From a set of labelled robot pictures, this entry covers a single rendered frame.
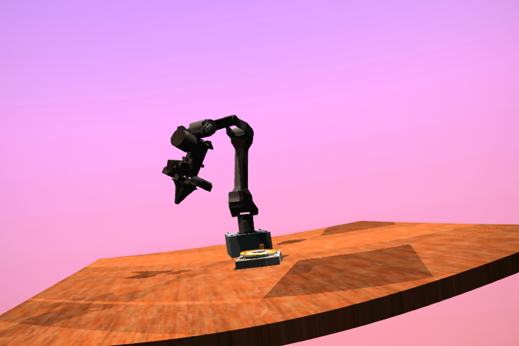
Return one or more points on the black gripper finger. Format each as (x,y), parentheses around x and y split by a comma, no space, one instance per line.
(184,191)
(177,187)

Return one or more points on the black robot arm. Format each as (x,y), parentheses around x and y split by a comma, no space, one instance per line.
(190,141)

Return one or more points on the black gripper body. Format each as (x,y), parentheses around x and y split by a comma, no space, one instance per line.
(194,180)

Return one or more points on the orange and white round plate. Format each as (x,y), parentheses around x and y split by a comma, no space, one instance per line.
(248,253)

